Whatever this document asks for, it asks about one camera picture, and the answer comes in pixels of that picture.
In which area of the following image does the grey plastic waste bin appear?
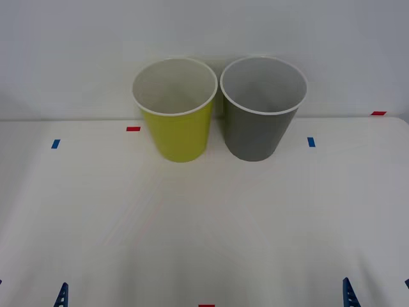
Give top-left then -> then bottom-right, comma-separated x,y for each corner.
219,56 -> 308,162

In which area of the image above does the yellow-green plastic waste bin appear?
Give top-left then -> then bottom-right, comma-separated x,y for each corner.
132,56 -> 219,163

